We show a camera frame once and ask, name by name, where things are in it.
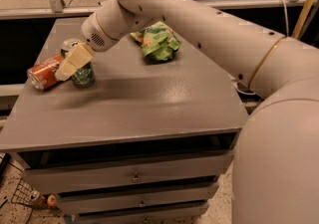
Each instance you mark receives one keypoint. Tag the yellow metal stand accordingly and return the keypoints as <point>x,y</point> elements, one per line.
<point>304,19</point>

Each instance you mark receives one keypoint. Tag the green soda can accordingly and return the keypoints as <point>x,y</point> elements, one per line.
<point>85,76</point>

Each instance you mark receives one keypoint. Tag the middle grey drawer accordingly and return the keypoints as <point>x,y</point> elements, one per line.
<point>139,198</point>

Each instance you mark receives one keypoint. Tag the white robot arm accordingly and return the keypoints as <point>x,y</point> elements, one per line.
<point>275,177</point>

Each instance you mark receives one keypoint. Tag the green chip bag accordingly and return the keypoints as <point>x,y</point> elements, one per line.
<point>157,41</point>

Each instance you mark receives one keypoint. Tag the top grey drawer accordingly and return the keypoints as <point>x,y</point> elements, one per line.
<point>127,172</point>

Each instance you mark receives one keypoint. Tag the grey drawer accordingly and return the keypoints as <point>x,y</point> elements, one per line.
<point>139,198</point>
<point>148,214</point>
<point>127,172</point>

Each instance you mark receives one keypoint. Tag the bottom grey drawer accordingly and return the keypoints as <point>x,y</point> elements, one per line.
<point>148,214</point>

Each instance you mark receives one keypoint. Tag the orange fruit on floor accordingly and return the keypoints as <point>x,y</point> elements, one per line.
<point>51,201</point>

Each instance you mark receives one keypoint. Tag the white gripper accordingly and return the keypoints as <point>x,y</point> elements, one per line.
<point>94,34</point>

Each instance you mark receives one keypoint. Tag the black wire basket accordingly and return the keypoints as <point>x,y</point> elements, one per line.
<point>22,193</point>

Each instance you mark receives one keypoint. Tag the red coke can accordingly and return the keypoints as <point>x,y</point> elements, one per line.
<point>42,76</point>

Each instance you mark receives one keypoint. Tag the can in wire basket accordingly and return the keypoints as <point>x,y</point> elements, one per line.
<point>36,198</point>

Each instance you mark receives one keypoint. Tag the grey drawer cabinet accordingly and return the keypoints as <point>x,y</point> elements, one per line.
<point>134,109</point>

